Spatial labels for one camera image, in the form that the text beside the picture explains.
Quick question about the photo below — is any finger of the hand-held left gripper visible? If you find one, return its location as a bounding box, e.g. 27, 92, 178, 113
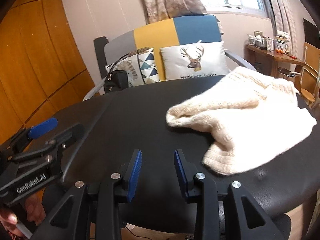
10, 123, 85, 167
6, 117, 58, 155

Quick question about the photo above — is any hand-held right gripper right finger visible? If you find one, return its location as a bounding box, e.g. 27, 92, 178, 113
174, 149, 288, 240

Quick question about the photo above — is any black handbag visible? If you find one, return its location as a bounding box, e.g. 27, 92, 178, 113
103, 70, 129, 94

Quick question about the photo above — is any grey yellow blue armchair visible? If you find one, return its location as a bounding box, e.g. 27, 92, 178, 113
82, 15, 258, 102

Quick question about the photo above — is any deer print pillow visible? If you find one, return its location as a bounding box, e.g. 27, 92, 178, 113
159, 40, 230, 81

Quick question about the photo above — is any person's left hand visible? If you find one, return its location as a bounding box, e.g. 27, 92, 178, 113
0, 194, 47, 239

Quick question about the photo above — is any wooden wardrobe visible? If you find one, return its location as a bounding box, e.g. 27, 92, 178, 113
0, 0, 95, 143

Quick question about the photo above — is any cream knitted sweater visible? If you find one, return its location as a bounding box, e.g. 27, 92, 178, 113
166, 66, 317, 176

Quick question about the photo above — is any brown checkered bag strap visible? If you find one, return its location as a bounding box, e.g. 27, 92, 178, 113
130, 47, 153, 55

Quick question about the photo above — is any beige patterned curtain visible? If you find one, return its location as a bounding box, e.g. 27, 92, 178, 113
261, 0, 298, 55
137, 0, 208, 25

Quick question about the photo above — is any wooden side table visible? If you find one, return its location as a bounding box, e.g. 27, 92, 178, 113
244, 44, 304, 80

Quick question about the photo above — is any black screen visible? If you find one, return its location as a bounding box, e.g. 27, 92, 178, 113
303, 19, 320, 50

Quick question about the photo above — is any black upright post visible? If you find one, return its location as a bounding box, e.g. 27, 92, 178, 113
94, 37, 109, 79

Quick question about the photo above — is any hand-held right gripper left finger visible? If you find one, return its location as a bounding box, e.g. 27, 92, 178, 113
37, 149, 143, 240

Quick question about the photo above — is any white cable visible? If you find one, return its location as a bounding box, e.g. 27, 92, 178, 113
280, 70, 302, 78

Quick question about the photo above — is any stack of boxes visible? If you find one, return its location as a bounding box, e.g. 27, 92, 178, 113
274, 30, 290, 50

